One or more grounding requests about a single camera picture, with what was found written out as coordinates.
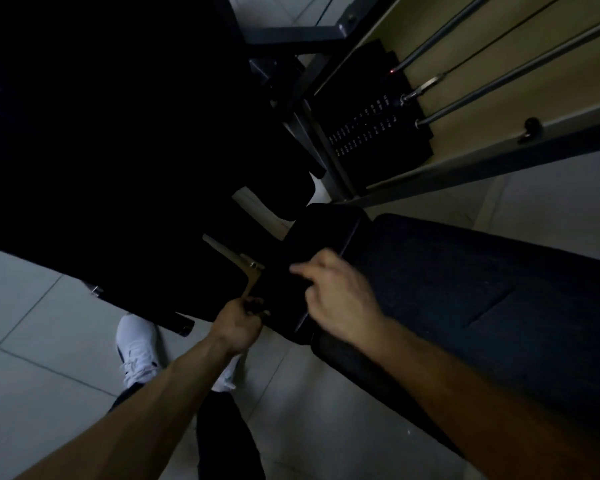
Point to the person's right hand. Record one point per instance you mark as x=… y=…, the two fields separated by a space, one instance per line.
x=342 y=302

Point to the person's left hand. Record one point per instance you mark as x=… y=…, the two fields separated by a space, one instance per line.
x=239 y=325

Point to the person's right fingers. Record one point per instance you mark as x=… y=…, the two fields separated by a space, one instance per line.
x=315 y=269

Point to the person's left fingers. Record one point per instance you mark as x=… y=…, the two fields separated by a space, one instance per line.
x=252 y=307

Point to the person's right forearm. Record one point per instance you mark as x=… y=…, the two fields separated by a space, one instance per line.
x=480 y=409

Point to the person's left forearm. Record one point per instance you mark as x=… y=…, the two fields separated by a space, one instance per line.
x=130 y=419

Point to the black rubber end cap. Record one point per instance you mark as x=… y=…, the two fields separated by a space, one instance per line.
x=185 y=327

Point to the white right shoe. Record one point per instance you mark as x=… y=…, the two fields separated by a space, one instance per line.
x=227 y=377

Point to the white shoe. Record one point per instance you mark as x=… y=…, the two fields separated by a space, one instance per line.
x=227 y=377
x=137 y=347

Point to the white left shoe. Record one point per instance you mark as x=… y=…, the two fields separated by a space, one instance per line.
x=137 y=347

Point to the black trousers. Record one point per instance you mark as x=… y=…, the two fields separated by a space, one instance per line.
x=225 y=439

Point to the black weight stack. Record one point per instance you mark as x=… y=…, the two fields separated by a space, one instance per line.
x=365 y=124

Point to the long black padded bench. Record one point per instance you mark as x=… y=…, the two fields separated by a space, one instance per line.
x=480 y=304

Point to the large black machine pad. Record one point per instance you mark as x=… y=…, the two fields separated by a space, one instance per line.
x=105 y=144

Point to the black round knob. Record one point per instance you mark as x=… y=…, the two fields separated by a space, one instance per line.
x=531 y=127

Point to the steel guide rod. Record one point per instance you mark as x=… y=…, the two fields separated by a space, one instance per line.
x=520 y=69
x=440 y=32

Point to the beige metal adjustment bracket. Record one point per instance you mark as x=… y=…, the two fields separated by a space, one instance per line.
x=247 y=267

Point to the grey metal machine frame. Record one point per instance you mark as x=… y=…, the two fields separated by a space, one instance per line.
x=480 y=160

